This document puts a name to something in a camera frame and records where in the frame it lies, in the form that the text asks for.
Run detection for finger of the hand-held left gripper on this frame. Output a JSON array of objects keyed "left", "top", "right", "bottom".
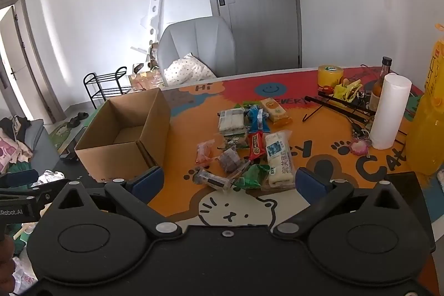
[{"left": 0, "top": 169, "right": 39, "bottom": 189}]

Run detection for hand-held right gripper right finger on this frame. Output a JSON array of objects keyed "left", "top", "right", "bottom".
[{"left": 272, "top": 168, "right": 422, "bottom": 242}]

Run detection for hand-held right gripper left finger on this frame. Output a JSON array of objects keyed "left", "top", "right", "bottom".
[{"left": 41, "top": 165, "right": 183, "bottom": 243}]

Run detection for small translucent red snack packet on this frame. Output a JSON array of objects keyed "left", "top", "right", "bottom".
[{"left": 195, "top": 140, "right": 215, "bottom": 167}]

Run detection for brown cardboard box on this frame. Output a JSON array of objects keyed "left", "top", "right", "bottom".
[{"left": 74, "top": 88, "right": 171, "bottom": 183}]

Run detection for white rectangular snack packet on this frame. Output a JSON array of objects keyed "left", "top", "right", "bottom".
[{"left": 218, "top": 109, "right": 245, "bottom": 134}]

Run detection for grey sofa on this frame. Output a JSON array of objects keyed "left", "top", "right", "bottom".
[{"left": 0, "top": 118, "right": 62, "bottom": 176}]

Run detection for pile of clothes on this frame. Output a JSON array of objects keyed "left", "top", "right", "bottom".
[{"left": 0, "top": 115, "right": 34, "bottom": 165}]

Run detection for large white bread packet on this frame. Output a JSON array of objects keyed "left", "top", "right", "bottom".
[{"left": 264, "top": 130, "right": 296, "bottom": 191}]

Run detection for green floor mat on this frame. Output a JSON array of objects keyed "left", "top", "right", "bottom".
[{"left": 49, "top": 122, "right": 81, "bottom": 148}]

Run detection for pink small object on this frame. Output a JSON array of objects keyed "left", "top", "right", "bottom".
[{"left": 350, "top": 138, "right": 370, "bottom": 156}]

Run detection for clear black snack packet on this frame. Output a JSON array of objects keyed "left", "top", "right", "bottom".
[{"left": 193, "top": 168, "right": 234, "bottom": 191}]

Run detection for red labelled snack packet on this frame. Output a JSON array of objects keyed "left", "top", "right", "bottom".
[{"left": 248, "top": 132, "right": 266, "bottom": 161}]

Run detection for crumpled plastic bag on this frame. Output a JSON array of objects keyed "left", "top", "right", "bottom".
[{"left": 12, "top": 254, "right": 39, "bottom": 294}]

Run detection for dark slippers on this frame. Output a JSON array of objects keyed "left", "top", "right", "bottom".
[{"left": 67, "top": 112, "right": 89, "bottom": 128}]

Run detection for orange yellow snack packet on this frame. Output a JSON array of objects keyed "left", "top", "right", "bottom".
[{"left": 260, "top": 98, "right": 293, "bottom": 126}]

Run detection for blue snack packet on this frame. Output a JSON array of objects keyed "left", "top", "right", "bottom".
[{"left": 247, "top": 107, "right": 270, "bottom": 135}]

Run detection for dark chocolate snack packet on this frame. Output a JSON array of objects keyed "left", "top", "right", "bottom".
[{"left": 217, "top": 147, "right": 244, "bottom": 174}]

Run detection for black metal stand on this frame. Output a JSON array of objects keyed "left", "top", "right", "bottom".
[{"left": 303, "top": 91, "right": 377, "bottom": 125}]

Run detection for yellow plastic toy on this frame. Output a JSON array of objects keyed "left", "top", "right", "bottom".
[{"left": 332, "top": 79, "right": 364, "bottom": 101}]

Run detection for black shoe rack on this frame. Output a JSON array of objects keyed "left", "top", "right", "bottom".
[{"left": 83, "top": 66, "right": 128, "bottom": 110}]

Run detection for white paper roll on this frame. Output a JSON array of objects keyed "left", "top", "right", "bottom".
[{"left": 370, "top": 73, "right": 413, "bottom": 150}]

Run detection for yellow tape roll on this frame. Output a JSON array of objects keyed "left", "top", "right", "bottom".
[{"left": 318, "top": 65, "right": 344, "bottom": 88}]

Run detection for brown glass bottle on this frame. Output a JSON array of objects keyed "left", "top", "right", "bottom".
[{"left": 369, "top": 56, "right": 393, "bottom": 113}]

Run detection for dotted white pillow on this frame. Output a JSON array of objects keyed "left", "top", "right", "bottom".
[{"left": 163, "top": 53, "right": 218, "bottom": 85}]

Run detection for large yellow juice bottle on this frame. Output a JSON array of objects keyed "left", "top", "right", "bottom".
[{"left": 405, "top": 23, "right": 444, "bottom": 176}]

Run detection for grey armchair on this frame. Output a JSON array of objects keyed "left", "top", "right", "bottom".
[{"left": 158, "top": 16, "right": 238, "bottom": 87}]

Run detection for white board with holes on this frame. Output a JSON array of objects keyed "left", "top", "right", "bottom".
[{"left": 140, "top": 0, "right": 164, "bottom": 47}]

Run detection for grey door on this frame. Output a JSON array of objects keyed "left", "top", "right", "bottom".
[{"left": 199, "top": 0, "right": 302, "bottom": 70}]

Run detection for grey side doorway frame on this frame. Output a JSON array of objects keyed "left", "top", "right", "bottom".
[{"left": 0, "top": 0, "right": 67, "bottom": 125}]

